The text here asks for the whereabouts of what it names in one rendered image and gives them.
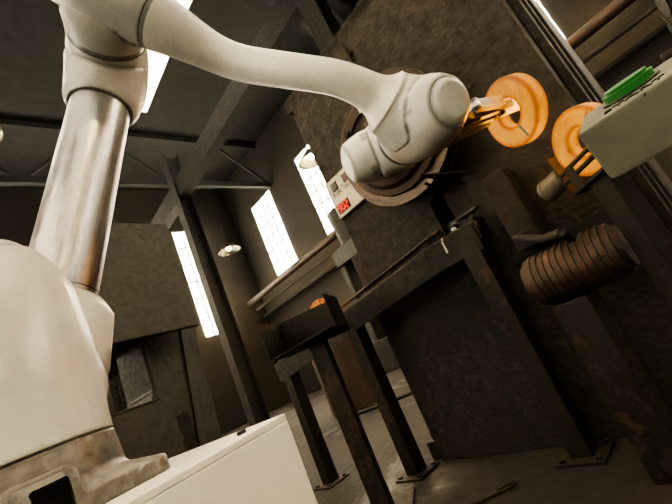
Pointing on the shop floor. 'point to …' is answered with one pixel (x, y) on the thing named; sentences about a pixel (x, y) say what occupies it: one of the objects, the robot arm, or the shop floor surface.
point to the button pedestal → (632, 125)
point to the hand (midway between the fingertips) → (509, 105)
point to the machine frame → (421, 303)
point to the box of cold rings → (150, 431)
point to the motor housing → (605, 336)
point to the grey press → (156, 330)
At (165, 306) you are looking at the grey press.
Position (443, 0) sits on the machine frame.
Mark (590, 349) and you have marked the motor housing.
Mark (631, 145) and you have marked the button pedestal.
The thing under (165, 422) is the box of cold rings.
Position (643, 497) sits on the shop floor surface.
